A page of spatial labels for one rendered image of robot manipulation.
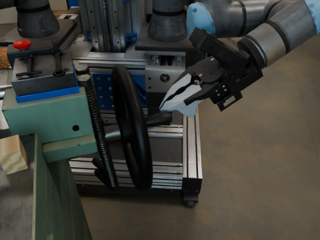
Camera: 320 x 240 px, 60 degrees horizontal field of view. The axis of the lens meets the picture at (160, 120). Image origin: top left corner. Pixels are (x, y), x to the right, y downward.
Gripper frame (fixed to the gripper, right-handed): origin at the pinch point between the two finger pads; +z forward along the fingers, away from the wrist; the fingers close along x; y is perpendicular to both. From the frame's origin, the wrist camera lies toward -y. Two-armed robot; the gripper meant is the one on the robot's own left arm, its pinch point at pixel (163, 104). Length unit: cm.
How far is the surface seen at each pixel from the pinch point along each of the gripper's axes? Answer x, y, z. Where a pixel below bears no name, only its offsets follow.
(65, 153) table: -2.5, -5.6, 19.6
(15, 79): 1.2, -20.3, 16.2
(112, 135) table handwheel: 4.0, 2.4, 13.2
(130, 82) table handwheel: 2.7, -6.8, 2.6
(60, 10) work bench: 283, 47, 51
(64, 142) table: -0.9, -6.8, 18.7
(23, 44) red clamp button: 9.0, -21.7, 13.8
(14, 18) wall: 336, 37, 109
